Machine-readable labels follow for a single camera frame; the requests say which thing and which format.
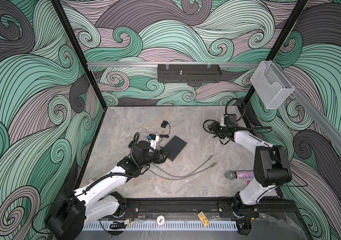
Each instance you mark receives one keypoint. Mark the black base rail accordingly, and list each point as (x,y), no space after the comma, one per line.
(225,207)

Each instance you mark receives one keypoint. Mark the yellow tag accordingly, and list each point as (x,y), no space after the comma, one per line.
(203,219)

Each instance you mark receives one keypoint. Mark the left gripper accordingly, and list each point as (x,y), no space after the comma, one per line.
(159,157)

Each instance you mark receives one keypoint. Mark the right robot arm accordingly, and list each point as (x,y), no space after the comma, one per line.
(271,166)

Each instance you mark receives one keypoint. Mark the black wall tray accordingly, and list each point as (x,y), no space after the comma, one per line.
(189,73)

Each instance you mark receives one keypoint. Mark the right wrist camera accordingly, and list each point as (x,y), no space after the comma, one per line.
(230,120)

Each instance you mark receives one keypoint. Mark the clear acrylic wall holder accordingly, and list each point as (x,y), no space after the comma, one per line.
(272,84)

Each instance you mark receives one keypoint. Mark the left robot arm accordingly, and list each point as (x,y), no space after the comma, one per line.
(75,210)

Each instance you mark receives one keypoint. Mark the white slotted cable duct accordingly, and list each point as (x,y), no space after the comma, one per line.
(225,226)

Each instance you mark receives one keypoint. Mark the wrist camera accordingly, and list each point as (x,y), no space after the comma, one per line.
(153,140)
(230,120)

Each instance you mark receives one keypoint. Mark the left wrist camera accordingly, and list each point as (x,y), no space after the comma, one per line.
(153,140)

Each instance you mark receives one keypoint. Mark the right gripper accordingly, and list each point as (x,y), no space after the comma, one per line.
(213,126)

